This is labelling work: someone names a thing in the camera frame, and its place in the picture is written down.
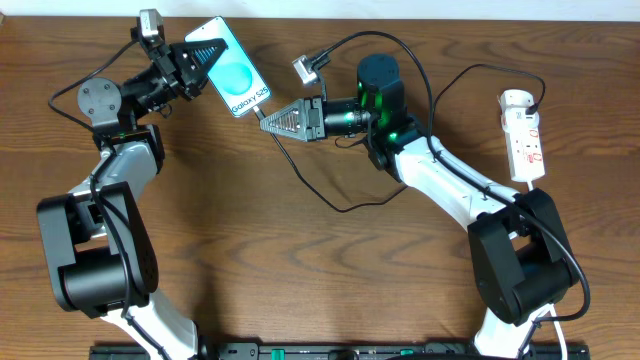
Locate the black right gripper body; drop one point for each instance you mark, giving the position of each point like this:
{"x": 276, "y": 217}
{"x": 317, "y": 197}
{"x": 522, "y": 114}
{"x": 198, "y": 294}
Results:
{"x": 318, "y": 130}

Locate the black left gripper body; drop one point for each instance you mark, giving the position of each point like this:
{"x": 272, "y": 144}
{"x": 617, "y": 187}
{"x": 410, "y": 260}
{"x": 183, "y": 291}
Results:
{"x": 170, "y": 70}

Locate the turquoise screen smartphone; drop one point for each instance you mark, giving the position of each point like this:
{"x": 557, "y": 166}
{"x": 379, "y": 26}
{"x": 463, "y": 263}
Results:
{"x": 234, "y": 75}

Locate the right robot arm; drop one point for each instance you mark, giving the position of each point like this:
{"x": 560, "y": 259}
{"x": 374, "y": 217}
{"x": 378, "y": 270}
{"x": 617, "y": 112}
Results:
{"x": 522, "y": 261}

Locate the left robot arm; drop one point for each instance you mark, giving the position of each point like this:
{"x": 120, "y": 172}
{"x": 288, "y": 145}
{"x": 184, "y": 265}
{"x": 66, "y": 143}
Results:
{"x": 99, "y": 255}

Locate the white USB charger plug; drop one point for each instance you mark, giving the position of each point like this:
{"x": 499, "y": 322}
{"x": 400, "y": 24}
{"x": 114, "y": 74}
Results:
{"x": 515, "y": 98}

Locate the white power strip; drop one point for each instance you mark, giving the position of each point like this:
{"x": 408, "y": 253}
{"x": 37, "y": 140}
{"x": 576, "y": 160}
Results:
{"x": 523, "y": 144}

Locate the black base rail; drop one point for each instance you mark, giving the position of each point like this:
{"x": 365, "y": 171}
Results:
{"x": 431, "y": 350}

